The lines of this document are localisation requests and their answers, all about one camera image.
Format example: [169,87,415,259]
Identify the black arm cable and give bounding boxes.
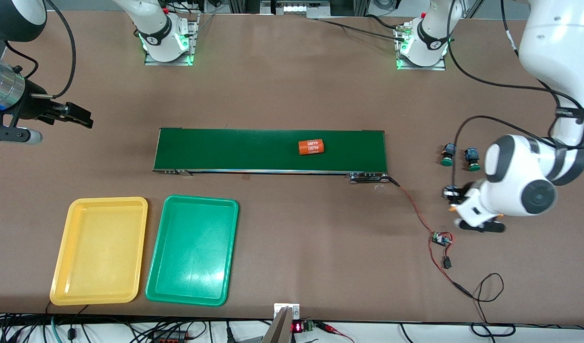
[43,0,78,99]
[446,0,584,191]

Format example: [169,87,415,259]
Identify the black cable on table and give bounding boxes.
[317,13,407,42]

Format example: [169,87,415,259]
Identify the green push button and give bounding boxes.
[441,143,458,167]
[464,148,482,172]

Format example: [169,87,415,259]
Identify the yellow plastic tray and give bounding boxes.
[50,197,148,306]

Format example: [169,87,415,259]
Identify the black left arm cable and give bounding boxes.
[446,0,584,191]

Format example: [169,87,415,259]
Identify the aluminium frame with light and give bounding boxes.
[227,0,371,20]

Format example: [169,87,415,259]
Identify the yellow push button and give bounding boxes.
[443,185,465,212]

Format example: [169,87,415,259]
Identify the red clip lead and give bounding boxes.
[316,322,354,343]

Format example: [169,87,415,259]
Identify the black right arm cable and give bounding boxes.
[43,0,78,99]

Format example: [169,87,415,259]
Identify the grey metal camera mount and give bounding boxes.
[262,303,301,343]

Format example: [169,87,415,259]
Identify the black power strip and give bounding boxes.
[151,331,190,343]

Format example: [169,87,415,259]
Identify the orange cylinder with print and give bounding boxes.
[298,139,326,156]

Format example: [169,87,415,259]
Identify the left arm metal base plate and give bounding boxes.
[394,24,447,71]

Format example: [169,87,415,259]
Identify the green plastic tray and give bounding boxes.
[145,194,239,307]

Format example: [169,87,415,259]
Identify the green conveyor belt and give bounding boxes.
[152,128,389,184]

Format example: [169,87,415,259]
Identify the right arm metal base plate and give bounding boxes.
[144,14,199,66]

